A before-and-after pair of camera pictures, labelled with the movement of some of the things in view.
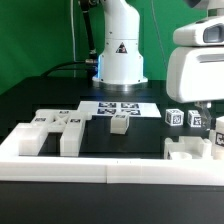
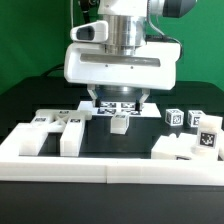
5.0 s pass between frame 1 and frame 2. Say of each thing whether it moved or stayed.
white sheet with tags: stayed
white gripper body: moved
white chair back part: stayed
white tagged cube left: stayed
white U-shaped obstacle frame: stayed
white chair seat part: moved
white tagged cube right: stayed
